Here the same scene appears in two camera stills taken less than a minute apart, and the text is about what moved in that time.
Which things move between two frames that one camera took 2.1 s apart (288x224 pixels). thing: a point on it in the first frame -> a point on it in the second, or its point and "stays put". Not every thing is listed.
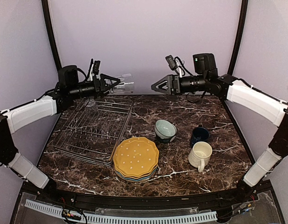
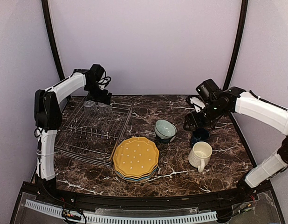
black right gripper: [173, 81] -> [198, 123]
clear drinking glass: [126, 85] -> [104, 108]
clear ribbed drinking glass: [91, 107] stays put
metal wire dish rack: [90, 129] stays put
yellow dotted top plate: [136, 157] stays put
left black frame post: [50, 31] stays put
